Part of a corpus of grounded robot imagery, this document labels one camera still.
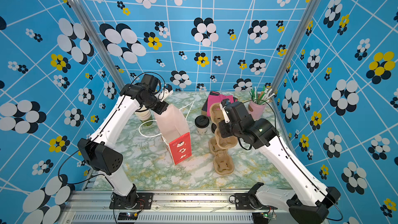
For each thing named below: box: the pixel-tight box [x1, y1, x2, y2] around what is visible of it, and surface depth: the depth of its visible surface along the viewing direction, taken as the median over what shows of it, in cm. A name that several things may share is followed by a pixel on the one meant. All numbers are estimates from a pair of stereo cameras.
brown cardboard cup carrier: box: [208, 136, 235, 176], surface depth 84 cm
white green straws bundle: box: [249, 85, 276, 105], surface depth 95 cm
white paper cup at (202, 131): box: [196, 127, 208, 135], surface depth 97 cm
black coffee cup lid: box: [194, 115, 210, 129], surface depth 92 cm
